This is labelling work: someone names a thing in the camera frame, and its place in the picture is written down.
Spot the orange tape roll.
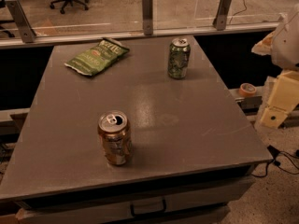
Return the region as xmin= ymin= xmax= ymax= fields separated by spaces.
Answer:
xmin=239 ymin=83 xmax=257 ymax=97

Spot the left metal glass bracket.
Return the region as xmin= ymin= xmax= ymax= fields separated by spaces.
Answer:
xmin=6 ymin=0 xmax=36 ymax=43

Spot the right metal glass bracket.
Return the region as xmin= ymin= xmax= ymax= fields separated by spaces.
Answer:
xmin=213 ymin=0 xmax=232 ymax=31

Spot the middle metal glass bracket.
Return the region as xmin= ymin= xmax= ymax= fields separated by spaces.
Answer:
xmin=142 ymin=0 xmax=153 ymax=35

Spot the green soda can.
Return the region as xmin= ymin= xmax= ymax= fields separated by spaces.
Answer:
xmin=167 ymin=37 xmax=191 ymax=79

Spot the orange soda can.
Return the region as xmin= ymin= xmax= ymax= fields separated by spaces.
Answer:
xmin=97 ymin=110 xmax=132 ymax=166

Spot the metal window rail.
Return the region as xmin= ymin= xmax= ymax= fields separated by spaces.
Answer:
xmin=0 ymin=21 xmax=278 ymax=49

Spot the grey drawer with handle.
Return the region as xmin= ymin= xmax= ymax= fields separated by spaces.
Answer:
xmin=16 ymin=175 xmax=254 ymax=224

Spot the green chip bag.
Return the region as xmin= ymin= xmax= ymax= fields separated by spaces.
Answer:
xmin=64 ymin=38 xmax=130 ymax=77

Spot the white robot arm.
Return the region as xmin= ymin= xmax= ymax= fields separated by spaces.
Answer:
xmin=251 ymin=4 xmax=299 ymax=128

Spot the black floor cable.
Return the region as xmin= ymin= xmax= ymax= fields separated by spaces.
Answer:
xmin=250 ymin=145 xmax=299 ymax=178

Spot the metal glass bracket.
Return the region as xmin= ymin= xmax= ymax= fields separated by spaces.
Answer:
xmin=142 ymin=0 xmax=153 ymax=35
xmin=6 ymin=0 xmax=36 ymax=43
xmin=213 ymin=0 xmax=232 ymax=31

